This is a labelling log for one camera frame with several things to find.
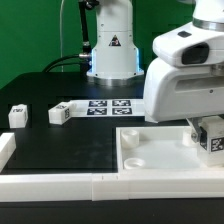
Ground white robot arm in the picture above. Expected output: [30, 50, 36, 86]
[87, 0, 224, 127]

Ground white marker base sheet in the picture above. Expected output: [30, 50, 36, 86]
[72, 99, 144, 117]

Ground white front fence wall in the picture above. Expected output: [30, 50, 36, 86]
[0, 171, 224, 202]

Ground grey hose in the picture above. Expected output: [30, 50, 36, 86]
[59, 0, 66, 73]

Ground white fence wall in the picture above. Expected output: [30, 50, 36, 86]
[0, 133, 16, 172]
[0, 171, 224, 202]

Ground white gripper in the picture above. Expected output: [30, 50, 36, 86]
[143, 58, 224, 143]

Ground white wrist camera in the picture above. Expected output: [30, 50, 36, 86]
[153, 23, 224, 67]

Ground black cable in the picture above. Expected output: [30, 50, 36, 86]
[42, 53, 92, 73]

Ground white square tabletop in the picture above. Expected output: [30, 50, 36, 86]
[116, 126, 224, 171]

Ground white left fence wall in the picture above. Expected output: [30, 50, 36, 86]
[0, 133, 16, 172]

